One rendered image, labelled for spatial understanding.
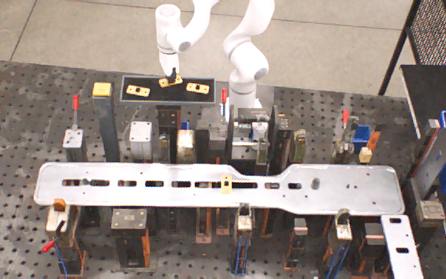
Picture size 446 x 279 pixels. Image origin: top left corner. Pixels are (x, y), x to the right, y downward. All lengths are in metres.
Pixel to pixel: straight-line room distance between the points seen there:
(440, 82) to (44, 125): 1.80
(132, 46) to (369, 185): 2.37
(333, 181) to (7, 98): 1.61
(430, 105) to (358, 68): 1.64
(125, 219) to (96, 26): 2.48
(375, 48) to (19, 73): 2.49
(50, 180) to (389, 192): 1.28
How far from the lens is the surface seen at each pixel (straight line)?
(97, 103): 2.36
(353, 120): 2.24
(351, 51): 4.34
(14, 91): 3.05
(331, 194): 2.27
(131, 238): 2.18
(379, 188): 2.33
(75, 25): 4.43
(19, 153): 2.80
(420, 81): 2.73
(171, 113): 2.37
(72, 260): 2.31
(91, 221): 2.47
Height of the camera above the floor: 2.85
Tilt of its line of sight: 51 degrees down
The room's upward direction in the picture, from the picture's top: 4 degrees clockwise
